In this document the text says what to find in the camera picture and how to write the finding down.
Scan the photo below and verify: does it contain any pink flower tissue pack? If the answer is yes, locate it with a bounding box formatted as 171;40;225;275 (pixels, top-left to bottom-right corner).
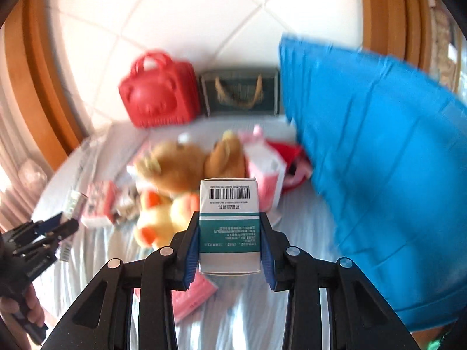
134;272;219;325

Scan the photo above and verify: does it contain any green white medicine box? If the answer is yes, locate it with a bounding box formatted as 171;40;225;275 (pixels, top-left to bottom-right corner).
199;178;260;277

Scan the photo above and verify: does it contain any person left hand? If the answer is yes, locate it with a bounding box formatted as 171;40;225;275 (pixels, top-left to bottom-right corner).
0;283;46;350

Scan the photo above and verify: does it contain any yellow duck green hood plush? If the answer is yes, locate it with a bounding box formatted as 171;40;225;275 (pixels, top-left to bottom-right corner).
134;190;199;249

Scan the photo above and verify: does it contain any pink white tissue pack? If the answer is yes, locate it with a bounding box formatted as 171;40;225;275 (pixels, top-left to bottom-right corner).
80;180;118;229

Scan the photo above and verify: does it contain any brown bear plush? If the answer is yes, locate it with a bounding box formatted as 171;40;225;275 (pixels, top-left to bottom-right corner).
135;130;246;197

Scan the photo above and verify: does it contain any pink tissue pack by pig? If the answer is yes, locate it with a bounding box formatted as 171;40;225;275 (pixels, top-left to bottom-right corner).
244;141;287;212

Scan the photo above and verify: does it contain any pink pig red dress plush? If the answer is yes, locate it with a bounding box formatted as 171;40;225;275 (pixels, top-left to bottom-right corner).
238;125;313;194

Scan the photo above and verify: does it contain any blue plastic crate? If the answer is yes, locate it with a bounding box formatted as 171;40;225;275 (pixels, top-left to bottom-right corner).
279;36;466;331

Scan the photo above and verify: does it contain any red bear plastic case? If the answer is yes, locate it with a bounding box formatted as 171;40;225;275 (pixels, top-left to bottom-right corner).
119;50;201;128

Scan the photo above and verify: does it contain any dark green gift bag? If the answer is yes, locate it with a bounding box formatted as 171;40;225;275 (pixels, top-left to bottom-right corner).
199;67;281;117

